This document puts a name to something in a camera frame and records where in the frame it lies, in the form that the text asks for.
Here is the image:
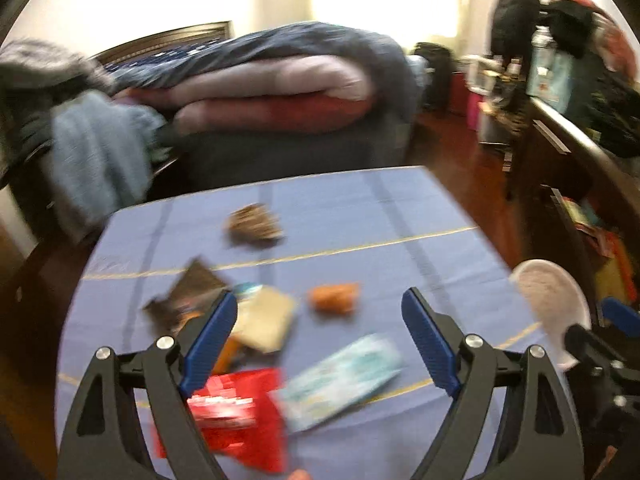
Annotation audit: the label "crumpled brown paper ball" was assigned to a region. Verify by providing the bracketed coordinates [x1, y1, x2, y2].
[226, 203, 283, 244]

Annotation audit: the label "orange wrapper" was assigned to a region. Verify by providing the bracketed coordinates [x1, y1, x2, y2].
[308, 283, 360, 315]

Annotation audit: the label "blue checked table cloth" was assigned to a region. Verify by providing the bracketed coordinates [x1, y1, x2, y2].
[55, 167, 547, 479]

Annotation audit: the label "dark wooden headboard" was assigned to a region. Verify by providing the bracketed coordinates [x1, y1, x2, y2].
[93, 21, 232, 64]

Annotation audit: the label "red plastic snack bag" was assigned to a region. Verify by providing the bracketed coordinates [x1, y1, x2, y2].
[155, 366, 290, 476]

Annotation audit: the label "teal tissue packet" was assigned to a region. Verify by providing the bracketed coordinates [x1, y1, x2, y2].
[270, 334, 404, 432]

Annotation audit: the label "white plastic trash bin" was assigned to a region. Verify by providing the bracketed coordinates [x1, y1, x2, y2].
[510, 259, 591, 372]

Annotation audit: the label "teal colourful tube wrapper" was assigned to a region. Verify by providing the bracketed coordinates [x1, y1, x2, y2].
[232, 282, 262, 302]

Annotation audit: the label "pile of dark clothes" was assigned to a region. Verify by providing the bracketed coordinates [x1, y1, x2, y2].
[542, 0, 639, 159]

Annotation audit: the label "dark wooden dresser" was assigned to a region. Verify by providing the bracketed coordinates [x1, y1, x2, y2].
[506, 98, 639, 326]

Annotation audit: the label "dark blue duvet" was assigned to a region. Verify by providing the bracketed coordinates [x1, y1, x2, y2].
[104, 20, 426, 162]

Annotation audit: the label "black suitcase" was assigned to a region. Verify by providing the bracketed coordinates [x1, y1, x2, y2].
[413, 42, 454, 113]

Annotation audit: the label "light blue fleece blanket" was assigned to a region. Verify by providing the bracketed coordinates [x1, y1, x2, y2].
[40, 90, 165, 243]

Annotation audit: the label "folded pink red quilt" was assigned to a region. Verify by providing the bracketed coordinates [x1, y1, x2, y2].
[115, 55, 378, 136]

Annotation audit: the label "hanging black jacket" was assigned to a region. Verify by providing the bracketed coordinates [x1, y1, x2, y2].
[490, 0, 540, 61]

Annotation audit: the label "black cigarette pack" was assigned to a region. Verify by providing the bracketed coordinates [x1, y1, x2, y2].
[143, 258, 229, 336]

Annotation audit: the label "books in dresser shelf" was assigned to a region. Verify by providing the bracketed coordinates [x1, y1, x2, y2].
[561, 196, 639, 307]

